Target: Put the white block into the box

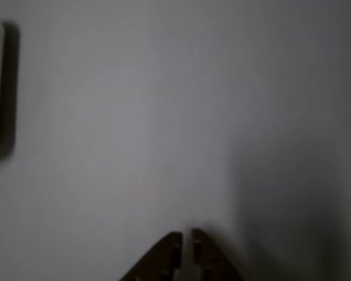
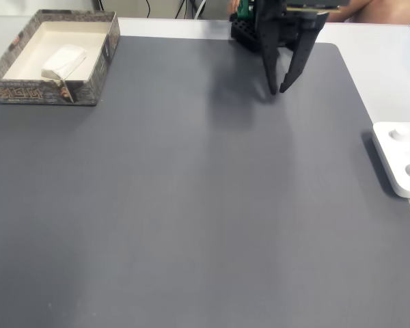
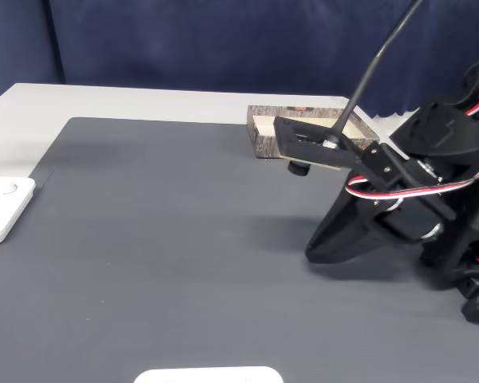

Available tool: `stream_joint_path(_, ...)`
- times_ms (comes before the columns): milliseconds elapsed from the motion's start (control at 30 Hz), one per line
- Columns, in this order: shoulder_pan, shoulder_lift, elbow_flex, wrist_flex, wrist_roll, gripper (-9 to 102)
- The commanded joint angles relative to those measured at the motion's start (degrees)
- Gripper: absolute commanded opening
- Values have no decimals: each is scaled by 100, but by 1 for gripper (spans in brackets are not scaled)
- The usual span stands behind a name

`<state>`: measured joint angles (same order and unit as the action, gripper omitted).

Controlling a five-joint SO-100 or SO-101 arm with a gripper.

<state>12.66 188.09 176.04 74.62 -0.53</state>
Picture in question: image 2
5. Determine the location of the white block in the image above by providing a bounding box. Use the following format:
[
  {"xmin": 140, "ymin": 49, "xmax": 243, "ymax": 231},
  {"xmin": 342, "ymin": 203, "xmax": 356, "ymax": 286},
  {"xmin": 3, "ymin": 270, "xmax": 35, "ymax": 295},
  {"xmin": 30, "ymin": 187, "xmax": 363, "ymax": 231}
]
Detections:
[{"xmin": 40, "ymin": 43, "xmax": 87, "ymax": 81}]

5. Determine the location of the patterned cardboard box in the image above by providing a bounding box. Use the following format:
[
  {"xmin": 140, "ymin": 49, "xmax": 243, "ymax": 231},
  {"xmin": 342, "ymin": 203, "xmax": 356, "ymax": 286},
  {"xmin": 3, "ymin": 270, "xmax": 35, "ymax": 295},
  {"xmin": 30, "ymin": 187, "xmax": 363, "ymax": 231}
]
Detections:
[{"xmin": 0, "ymin": 9, "xmax": 121, "ymax": 107}]

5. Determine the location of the green clamp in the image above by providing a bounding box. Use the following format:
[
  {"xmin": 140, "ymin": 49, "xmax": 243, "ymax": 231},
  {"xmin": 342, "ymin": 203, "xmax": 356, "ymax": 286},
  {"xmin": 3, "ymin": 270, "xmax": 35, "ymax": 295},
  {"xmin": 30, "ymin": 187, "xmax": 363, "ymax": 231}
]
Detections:
[{"xmin": 237, "ymin": 0, "xmax": 256, "ymax": 18}]

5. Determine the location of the grey table mat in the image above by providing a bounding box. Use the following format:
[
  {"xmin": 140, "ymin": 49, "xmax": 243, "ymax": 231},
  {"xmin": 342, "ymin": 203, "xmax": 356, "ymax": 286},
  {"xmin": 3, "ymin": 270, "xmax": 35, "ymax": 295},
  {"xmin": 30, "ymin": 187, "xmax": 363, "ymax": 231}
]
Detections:
[{"xmin": 0, "ymin": 36, "xmax": 410, "ymax": 328}]

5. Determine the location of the white camera stand base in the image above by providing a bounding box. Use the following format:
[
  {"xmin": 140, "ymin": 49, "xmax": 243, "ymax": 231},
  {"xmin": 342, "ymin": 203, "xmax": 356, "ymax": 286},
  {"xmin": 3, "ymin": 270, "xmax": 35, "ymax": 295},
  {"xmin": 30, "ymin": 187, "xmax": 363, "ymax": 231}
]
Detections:
[{"xmin": 372, "ymin": 121, "xmax": 410, "ymax": 200}]

